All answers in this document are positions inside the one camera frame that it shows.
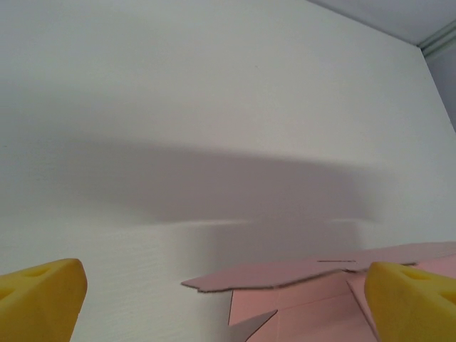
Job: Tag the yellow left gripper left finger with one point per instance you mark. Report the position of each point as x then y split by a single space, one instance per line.
39 303

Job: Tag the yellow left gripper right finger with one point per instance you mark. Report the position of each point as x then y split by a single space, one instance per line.
417 306

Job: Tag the pink paper box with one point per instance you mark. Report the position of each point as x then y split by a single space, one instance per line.
303 310

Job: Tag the aluminium frame post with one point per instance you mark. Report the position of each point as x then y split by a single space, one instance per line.
440 40

